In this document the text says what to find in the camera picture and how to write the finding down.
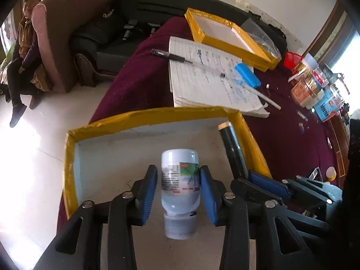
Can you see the brown armchair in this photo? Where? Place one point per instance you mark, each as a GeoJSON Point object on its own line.
{"type": "Point", "coordinates": [84, 11]}

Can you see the blue plastic case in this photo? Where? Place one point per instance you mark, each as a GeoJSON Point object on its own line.
{"type": "Point", "coordinates": [247, 76]}

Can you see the translucent white cup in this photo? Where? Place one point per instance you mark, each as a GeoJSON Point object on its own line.
{"type": "Point", "coordinates": [310, 60]}

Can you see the clear plastic bag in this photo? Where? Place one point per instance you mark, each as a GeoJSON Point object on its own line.
{"type": "Point", "coordinates": [253, 31]}

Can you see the green bag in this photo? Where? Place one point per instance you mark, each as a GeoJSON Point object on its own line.
{"type": "Point", "coordinates": [8, 54]}

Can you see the yellow taped cardboard tray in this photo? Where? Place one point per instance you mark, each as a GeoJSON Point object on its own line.
{"type": "Point", "coordinates": [213, 28]}
{"type": "Point", "coordinates": [112, 152]}

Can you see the gold orange tin can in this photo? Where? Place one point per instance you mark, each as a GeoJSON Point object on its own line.
{"type": "Point", "coordinates": [305, 92]}

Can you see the red plastic cup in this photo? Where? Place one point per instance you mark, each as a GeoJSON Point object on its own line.
{"type": "Point", "coordinates": [291, 60]}

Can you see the clear jar with red lid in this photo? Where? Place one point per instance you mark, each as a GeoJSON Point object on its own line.
{"type": "Point", "coordinates": [320, 78]}

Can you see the open handwritten notebook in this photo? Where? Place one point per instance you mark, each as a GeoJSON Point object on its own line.
{"type": "Point", "coordinates": [197, 84]}

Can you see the black capped clear pen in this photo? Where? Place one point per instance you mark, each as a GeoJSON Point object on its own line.
{"type": "Point", "coordinates": [168, 55]}

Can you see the clear jar with blue label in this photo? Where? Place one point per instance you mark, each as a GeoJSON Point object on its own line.
{"type": "Point", "coordinates": [326, 108]}

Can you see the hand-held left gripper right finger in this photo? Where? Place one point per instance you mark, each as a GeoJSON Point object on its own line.
{"type": "Point", "coordinates": [208, 199]}

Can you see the white tube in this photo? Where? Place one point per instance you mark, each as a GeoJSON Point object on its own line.
{"type": "Point", "coordinates": [180, 191]}

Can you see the pink armrest cover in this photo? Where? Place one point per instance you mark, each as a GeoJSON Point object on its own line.
{"type": "Point", "coordinates": [42, 33]}

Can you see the small yellow lidded jar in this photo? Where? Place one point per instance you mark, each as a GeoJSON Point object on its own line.
{"type": "Point", "coordinates": [331, 174]}

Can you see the maroon tablecloth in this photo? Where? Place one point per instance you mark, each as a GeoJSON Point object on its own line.
{"type": "Point", "coordinates": [281, 146]}

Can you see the white pen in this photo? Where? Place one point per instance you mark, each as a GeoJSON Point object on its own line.
{"type": "Point", "coordinates": [267, 99]}

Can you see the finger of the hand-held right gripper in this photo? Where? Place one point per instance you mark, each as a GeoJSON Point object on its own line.
{"type": "Point", "coordinates": [253, 191]}
{"type": "Point", "coordinates": [267, 185]}

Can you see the black tube with gold cap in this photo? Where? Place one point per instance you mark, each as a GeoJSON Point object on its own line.
{"type": "Point", "coordinates": [232, 149]}

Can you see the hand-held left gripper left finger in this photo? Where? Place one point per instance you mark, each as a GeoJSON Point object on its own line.
{"type": "Point", "coordinates": [149, 197]}

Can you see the black sofa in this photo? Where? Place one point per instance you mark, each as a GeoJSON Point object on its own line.
{"type": "Point", "coordinates": [168, 2]}

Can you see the small black white item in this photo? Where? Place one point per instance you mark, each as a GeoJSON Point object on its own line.
{"type": "Point", "coordinates": [108, 13]}

